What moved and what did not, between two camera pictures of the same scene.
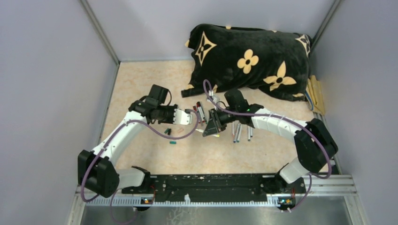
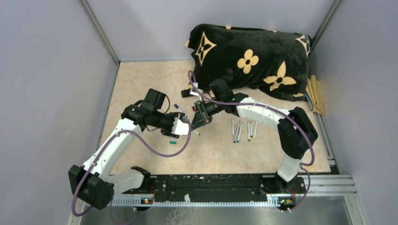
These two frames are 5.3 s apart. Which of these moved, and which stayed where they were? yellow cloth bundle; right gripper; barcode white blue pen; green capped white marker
Moved: right gripper
Stayed: yellow cloth bundle; green capped white marker; barcode white blue pen
